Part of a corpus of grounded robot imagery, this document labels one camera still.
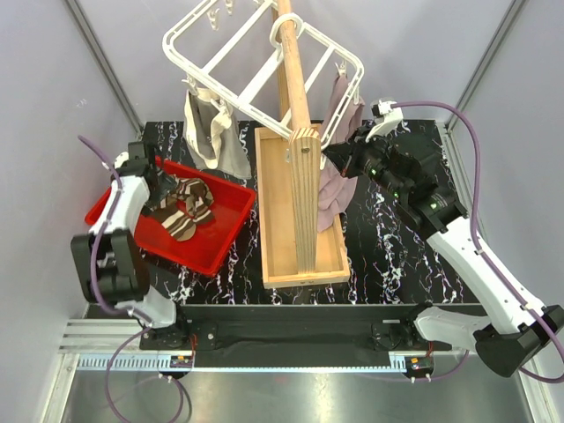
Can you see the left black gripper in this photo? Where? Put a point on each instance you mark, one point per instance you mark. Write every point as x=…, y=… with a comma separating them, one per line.
x=166, y=187

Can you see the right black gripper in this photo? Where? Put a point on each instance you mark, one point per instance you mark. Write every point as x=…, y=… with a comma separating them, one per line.
x=345, y=156

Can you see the brown striped sock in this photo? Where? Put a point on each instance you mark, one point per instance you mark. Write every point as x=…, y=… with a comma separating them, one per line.
x=184, y=208

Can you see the white clip hanger frame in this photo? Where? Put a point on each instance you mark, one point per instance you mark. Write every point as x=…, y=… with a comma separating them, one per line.
x=285, y=32

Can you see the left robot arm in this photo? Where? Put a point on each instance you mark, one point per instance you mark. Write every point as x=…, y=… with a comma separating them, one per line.
x=111, y=272

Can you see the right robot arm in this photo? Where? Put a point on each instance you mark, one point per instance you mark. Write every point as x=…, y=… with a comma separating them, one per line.
x=516, y=325

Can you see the white clip holding mauve sock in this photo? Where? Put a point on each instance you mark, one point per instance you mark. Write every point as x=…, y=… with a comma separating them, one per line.
x=341, y=71

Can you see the red plastic tray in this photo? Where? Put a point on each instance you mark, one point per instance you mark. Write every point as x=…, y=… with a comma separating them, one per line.
x=208, y=248

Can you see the grey beige sock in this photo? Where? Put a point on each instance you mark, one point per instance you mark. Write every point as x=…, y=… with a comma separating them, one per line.
x=211, y=133

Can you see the wooden stand with tray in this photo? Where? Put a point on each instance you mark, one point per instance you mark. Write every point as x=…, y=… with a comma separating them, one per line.
x=293, y=252

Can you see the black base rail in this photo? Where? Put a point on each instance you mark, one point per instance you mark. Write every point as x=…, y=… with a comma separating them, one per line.
x=293, y=338

